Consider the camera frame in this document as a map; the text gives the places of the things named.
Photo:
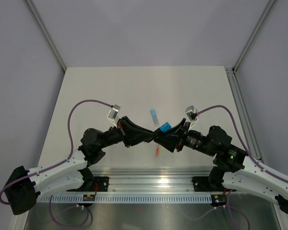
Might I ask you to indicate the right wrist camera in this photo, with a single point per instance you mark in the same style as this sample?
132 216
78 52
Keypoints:
192 115

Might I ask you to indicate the aluminium mounting rail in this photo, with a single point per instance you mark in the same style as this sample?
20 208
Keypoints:
158 178

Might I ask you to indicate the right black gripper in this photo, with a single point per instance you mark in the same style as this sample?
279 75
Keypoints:
170 140

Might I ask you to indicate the aluminium frame post right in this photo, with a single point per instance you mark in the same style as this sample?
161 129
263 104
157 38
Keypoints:
254 34

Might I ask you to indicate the light blue highlighter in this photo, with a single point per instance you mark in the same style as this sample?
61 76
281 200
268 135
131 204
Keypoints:
154 117

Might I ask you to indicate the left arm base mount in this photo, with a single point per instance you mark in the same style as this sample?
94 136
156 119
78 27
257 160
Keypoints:
100 184

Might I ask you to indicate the aluminium frame post left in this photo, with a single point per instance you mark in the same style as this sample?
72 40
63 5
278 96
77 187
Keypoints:
45 33

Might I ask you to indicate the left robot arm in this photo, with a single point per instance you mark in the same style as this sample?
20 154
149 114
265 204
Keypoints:
26 187

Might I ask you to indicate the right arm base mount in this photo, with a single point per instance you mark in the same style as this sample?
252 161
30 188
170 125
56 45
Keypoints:
219 199

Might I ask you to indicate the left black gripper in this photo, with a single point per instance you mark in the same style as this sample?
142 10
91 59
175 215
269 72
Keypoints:
131 133

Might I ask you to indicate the blue cap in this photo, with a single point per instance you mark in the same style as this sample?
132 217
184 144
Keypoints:
165 127

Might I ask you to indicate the aluminium frame post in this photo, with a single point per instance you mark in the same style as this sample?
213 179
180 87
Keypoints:
45 33
254 34

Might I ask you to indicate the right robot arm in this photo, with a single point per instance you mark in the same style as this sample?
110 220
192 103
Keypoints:
234 167

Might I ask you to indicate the aluminium side rail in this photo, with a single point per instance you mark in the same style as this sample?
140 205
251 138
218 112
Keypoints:
246 124

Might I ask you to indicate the white slotted cable duct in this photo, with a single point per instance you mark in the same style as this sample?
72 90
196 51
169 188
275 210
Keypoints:
130 198

